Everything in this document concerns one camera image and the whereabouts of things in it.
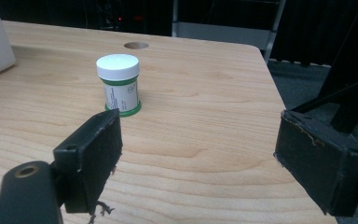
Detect grey metal stand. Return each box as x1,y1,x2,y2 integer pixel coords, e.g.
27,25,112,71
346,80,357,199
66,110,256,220
171,0,287,64

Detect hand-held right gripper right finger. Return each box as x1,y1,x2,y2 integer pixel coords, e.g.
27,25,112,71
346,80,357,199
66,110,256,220
273,110,358,217

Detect small white bottle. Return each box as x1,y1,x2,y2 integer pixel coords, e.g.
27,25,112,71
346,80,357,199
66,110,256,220
95,53,143,118

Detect black stand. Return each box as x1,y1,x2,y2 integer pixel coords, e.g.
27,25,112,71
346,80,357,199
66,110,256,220
290,0,358,153

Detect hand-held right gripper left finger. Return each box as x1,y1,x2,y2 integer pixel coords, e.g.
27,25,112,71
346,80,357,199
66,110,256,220
52,108,124,217

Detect dark device with red light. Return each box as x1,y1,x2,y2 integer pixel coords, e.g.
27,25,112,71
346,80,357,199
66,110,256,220
96,0,147,32

